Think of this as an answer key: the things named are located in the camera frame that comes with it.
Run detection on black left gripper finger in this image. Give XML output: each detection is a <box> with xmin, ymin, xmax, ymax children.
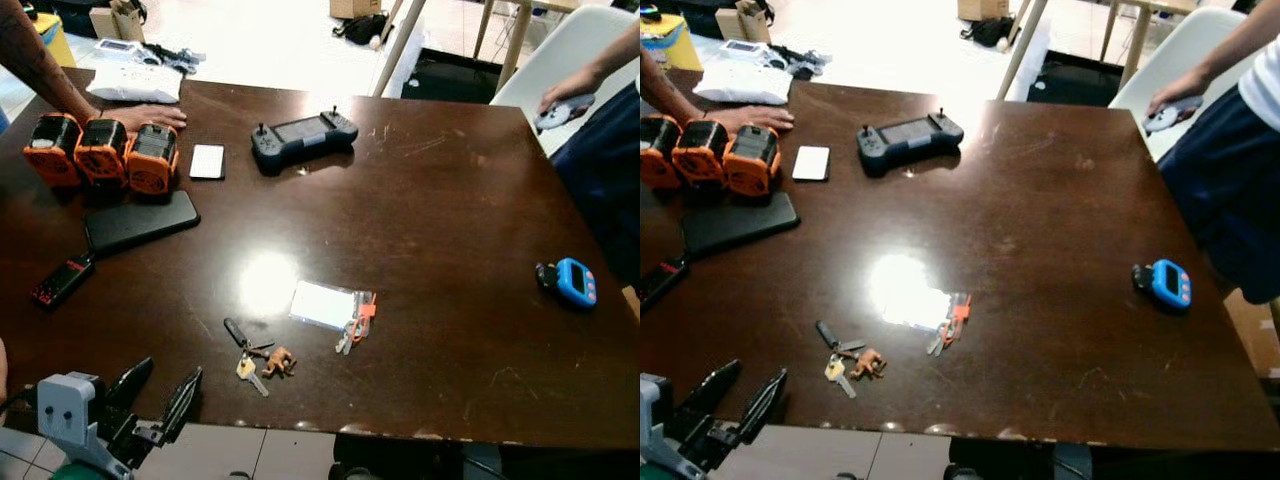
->
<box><xmin>737</xmin><ymin>368</ymin><xmax>789</xmax><ymax>446</ymax></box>
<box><xmin>688</xmin><ymin>360</ymin><xmax>743</xmax><ymax>426</ymax></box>
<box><xmin>160</xmin><ymin>367</ymin><xmax>204</xmax><ymax>443</ymax></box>
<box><xmin>105</xmin><ymin>358</ymin><xmax>154</xmax><ymax>411</ymax></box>

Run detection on keys with brown animal charm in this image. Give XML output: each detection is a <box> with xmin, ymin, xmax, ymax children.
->
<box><xmin>815</xmin><ymin>320</ymin><xmax>888</xmax><ymax>399</ymax></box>
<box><xmin>222</xmin><ymin>318</ymin><xmax>298</xmax><ymax>398</ymax></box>

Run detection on grey gamepad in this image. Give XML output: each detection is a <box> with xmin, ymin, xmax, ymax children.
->
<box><xmin>1143</xmin><ymin>95</ymin><xmax>1205</xmax><ymax>135</ymax></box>
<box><xmin>534</xmin><ymin>93</ymin><xmax>597</xmax><ymax>134</ymax></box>

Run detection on clear badge holder with keys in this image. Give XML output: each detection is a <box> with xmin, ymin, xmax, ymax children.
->
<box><xmin>289</xmin><ymin>280</ymin><xmax>378</xmax><ymax>356</ymax></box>
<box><xmin>905</xmin><ymin>288</ymin><xmax>973</xmax><ymax>357</ymax></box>

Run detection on bare person hand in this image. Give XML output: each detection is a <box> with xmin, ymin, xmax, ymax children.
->
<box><xmin>95</xmin><ymin>103</ymin><xmax>188</xmax><ymax>133</ymax></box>
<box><xmin>700</xmin><ymin>105</ymin><xmax>795</xmax><ymax>134</ymax></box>

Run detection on person hand with gamepad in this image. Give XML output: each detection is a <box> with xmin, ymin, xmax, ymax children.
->
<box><xmin>538</xmin><ymin>65</ymin><xmax>607</xmax><ymax>113</ymax></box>
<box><xmin>1147</xmin><ymin>68</ymin><xmax>1214</xmax><ymax>116</ymax></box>

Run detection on small black red device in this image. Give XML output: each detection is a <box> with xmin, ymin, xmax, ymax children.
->
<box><xmin>640</xmin><ymin>256</ymin><xmax>691</xmax><ymax>313</ymax></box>
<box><xmin>30</xmin><ymin>254</ymin><xmax>96</xmax><ymax>309</ymax></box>

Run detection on black tablet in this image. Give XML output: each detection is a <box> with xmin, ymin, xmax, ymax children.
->
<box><xmin>83</xmin><ymin>190</ymin><xmax>201</xmax><ymax>257</ymax></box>
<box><xmin>680</xmin><ymin>192</ymin><xmax>801</xmax><ymax>258</ymax></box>

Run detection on blue digital timer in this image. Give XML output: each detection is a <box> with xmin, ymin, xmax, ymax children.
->
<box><xmin>1132</xmin><ymin>259</ymin><xmax>1193</xmax><ymax>313</ymax></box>
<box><xmin>535</xmin><ymin>257</ymin><xmax>599</xmax><ymax>311</ymax></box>

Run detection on orange black battery pack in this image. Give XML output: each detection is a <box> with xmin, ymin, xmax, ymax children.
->
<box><xmin>722</xmin><ymin>124</ymin><xmax>783</xmax><ymax>198</ymax></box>
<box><xmin>671</xmin><ymin>118</ymin><xmax>731</xmax><ymax>189</ymax></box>
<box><xmin>640</xmin><ymin>113</ymin><xmax>683</xmax><ymax>191</ymax></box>
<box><xmin>74</xmin><ymin>117</ymin><xmax>131</xmax><ymax>189</ymax></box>
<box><xmin>22</xmin><ymin>112</ymin><xmax>83</xmax><ymax>189</ymax></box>
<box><xmin>126</xmin><ymin>122</ymin><xmax>181</xmax><ymax>197</ymax></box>

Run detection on white card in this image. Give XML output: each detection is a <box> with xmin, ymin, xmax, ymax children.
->
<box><xmin>189</xmin><ymin>144</ymin><xmax>226</xmax><ymax>181</ymax></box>
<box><xmin>792</xmin><ymin>146</ymin><xmax>832</xmax><ymax>183</ymax></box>

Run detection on person in navy trousers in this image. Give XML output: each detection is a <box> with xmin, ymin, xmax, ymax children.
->
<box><xmin>550</xmin><ymin>85</ymin><xmax>641</xmax><ymax>291</ymax></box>
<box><xmin>1158</xmin><ymin>35</ymin><xmax>1280</xmax><ymax>306</ymax></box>

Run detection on black handheld screen controller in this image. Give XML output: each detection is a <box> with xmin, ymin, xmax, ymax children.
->
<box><xmin>250</xmin><ymin>107</ymin><xmax>359</xmax><ymax>176</ymax></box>
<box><xmin>856</xmin><ymin>108</ymin><xmax>965</xmax><ymax>178</ymax></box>

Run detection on white pouch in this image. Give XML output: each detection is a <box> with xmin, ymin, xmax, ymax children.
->
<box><xmin>87</xmin><ymin>62</ymin><xmax>184</xmax><ymax>105</ymax></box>
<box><xmin>692</xmin><ymin>62</ymin><xmax>794</xmax><ymax>107</ymax></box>

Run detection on white remote controller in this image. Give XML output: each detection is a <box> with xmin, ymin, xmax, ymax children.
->
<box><xmin>95</xmin><ymin>38</ymin><xmax>161</xmax><ymax>66</ymax></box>
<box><xmin>720</xmin><ymin>38</ymin><xmax>786</xmax><ymax>69</ymax></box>

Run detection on yellow container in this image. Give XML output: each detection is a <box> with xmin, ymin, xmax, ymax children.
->
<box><xmin>35</xmin><ymin>12</ymin><xmax>76</xmax><ymax>69</ymax></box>
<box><xmin>640</xmin><ymin>12</ymin><xmax>703</xmax><ymax>73</ymax></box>

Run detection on cardboard box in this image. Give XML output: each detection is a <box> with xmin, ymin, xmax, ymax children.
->
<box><xmin>715</xmin><ymin>0</ymin><xmax>773</xmax><ymax>43</ymax></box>
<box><xmin>90</xmin><ymin>0</ymin><xmax>148</xmax><ymax>43</ymax></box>

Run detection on white plastic chair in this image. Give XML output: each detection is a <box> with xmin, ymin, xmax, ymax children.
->
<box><xmin>490</xmin><ymin>5</ymin><xmax>641</xmax><ymax>156</ymax></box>
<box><xmin>1108</xmin><ymin>8</ymin><xmax>1251</xmax><ymax>161</ymax></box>

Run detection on wooden table leg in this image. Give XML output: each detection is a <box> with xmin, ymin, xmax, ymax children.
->
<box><xmin>497</xmin><ymin>0</ymin><xmax>536</xmax><ymax>91</ymax></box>
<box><xmin>995</xmin><ymin>0</ymin><xmax>1049</xmax><ymax>101</ymax></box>
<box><xmin>372</xmin><ymin>0</ymin><xmax>428</xmax><ymax>98</ymax></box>
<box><xmin>1120</xmin><ymin>0</ymin><xmax>1156</xmax><ymax>91</ymax></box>

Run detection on black bag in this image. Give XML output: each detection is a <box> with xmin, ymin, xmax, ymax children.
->
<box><xmin>962</xmin><ymin>17</ymin><xmax>1016</xmax><ymax>49</ymax></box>
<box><xmin>333</xmin><ymin>13</ymin><xmax>391</xmax><ymax>46</ymax></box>

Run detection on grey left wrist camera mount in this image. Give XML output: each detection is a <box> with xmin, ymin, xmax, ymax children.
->
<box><xmin>37</xmin><ymin>372</ymin><xmax>109</xmax><ymax>473</ymax></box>
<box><xmin>640</xmin><ymin>373</ymin><xmax>674</xmax><ymax>471</ymax></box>

